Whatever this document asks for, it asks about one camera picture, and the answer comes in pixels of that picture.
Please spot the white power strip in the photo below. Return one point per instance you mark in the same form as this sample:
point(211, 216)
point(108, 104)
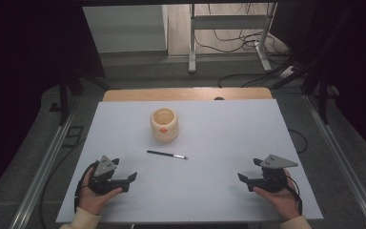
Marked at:
point(288, 71)

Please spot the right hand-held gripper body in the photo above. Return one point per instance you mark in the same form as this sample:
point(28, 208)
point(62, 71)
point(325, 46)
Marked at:
point(274, 171)

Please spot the person's right hand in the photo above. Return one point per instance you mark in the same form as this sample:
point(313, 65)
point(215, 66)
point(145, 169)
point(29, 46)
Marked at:
point(281, 200)

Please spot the dark curtain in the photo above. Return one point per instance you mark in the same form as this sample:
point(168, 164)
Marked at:
point(22, 79)
point(362, 63)

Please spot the cream round pen holder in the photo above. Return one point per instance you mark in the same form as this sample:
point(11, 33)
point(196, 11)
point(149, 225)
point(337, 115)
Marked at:
point(164, 127)

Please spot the white table mat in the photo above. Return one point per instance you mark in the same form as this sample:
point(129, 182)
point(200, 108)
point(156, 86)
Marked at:
point(209, 178)

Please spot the wooden table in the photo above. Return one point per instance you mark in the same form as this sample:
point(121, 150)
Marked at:
point(184, 94)

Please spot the aluminium rail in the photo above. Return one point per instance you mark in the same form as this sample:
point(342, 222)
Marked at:
point(41, 178)
point(340, 156)

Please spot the black pen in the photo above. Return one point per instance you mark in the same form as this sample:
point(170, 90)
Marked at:
point(166, 154)

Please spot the person's left hand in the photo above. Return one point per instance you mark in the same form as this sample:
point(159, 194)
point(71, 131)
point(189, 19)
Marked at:
point(92, 198)

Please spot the black metal stand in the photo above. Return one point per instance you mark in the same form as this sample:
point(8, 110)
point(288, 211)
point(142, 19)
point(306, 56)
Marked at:
point(64, 95)
point(323, 95)

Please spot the black round table grommet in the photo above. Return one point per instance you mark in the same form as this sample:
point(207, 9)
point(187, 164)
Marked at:
point(219, 98)

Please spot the white metal desk frame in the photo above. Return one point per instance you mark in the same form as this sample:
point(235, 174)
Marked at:
point(228, 22)

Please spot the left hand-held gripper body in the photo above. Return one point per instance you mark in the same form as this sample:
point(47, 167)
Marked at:
point(104, 169)

